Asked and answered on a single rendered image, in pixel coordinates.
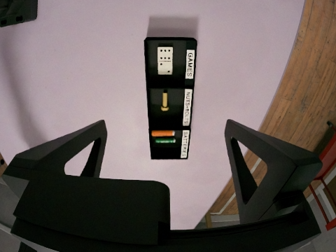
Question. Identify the orange battery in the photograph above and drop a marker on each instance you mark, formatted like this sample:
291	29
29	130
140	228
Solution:
163	133

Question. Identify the green battery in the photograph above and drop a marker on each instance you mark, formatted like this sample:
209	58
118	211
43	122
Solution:
165	140

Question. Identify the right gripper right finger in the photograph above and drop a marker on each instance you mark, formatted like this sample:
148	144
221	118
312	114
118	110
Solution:
290	169

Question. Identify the white domino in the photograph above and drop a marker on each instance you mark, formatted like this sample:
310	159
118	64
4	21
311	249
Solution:
165	60

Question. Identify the black bin rack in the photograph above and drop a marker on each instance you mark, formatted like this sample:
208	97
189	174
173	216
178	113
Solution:
179	87

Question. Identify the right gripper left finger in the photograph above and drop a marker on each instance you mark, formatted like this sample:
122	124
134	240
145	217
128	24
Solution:
52	156

